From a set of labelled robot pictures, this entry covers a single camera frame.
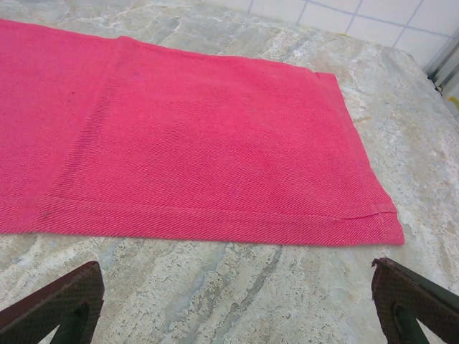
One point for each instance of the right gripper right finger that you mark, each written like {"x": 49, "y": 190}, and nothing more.
{"x": 423, "y": 308}

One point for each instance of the pink long pants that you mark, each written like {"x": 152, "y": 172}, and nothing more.
{"x": 215, "y": 143}

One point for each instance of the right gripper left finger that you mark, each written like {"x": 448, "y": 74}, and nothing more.
{"x": 54, "y": 304}

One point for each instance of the aluminium frame corner post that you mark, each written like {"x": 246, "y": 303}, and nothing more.
{"x": 443, "y": 62}

